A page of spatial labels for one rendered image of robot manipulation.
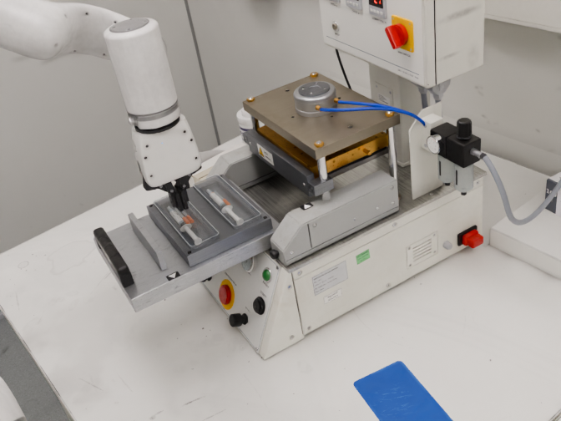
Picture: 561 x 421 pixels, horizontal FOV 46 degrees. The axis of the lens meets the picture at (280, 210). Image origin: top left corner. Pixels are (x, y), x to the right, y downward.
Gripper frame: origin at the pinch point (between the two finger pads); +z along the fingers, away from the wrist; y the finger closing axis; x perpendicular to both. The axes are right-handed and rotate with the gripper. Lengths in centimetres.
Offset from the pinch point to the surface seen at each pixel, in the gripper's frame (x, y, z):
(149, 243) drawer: -4.0, -8.1, 3.7
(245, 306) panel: -6.9, 4.9, 24.1
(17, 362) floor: 107, -47, 105
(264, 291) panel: -11.8, 7.5, 18.4
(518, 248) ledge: -25, 58, 27
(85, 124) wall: 148, 10, 45
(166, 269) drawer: -7.4, -7.4, 7.7
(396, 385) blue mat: -35.6, 18.5, 29.6
